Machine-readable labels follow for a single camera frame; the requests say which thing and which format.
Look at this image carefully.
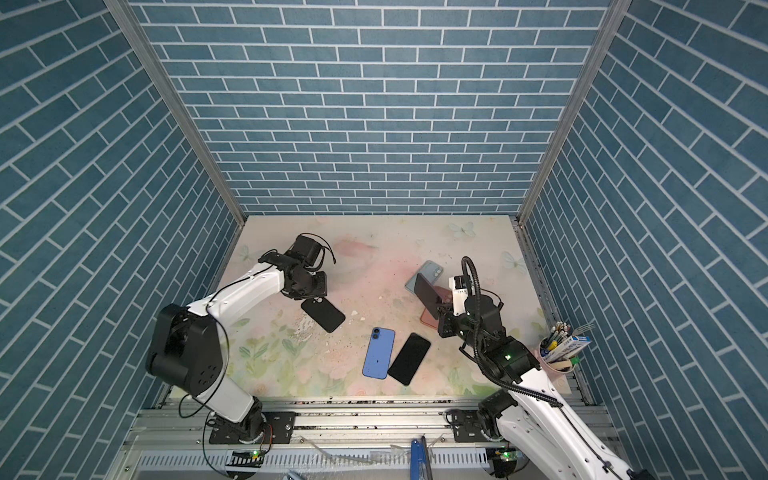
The sage green phone case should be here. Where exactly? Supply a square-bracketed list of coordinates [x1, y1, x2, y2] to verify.
[405, 260, 444, 294]

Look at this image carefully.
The blue white box in cup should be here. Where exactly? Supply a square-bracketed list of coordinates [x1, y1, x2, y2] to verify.
[542, 336, 591, 363]

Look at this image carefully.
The black smartphone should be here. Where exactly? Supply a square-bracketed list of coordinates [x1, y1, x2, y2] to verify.
[388, 333, 431, 386]

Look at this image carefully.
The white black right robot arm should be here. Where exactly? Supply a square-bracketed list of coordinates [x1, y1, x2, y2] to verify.
[425, 295, 653, 479]

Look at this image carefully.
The aluminium frame post left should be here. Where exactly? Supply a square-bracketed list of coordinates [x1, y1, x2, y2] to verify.
[104, 0, 246, 228]

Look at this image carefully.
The aluminium frame post right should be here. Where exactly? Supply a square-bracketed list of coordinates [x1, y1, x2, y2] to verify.
[517, 0, 631, 226]

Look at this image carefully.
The black phone case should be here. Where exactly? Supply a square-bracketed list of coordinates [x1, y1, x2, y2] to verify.
[301, 297, 346, 333]

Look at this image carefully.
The pink pen cup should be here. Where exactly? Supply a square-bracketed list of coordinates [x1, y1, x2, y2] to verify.
[533, 346, 575, 394]

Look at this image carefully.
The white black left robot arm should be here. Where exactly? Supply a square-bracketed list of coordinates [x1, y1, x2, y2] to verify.
[146, 263, 287, 444]

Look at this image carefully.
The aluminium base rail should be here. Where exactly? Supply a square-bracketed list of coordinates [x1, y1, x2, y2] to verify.
[104, 395, 637, 480]

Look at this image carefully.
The blue handled tool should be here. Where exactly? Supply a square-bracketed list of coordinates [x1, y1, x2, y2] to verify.
[409, 436, 433, 480]

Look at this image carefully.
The aluminium frame post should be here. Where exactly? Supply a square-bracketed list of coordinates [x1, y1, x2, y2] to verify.
[517, 0, 631, 226]
[104, 0, 246, 228]

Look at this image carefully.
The blue smartphone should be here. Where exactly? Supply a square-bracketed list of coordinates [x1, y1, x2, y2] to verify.
[362, 327, 395, 380]

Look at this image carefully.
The dusty pink phone case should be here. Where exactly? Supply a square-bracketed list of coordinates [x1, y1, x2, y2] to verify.
[416, 285, 452, 330]

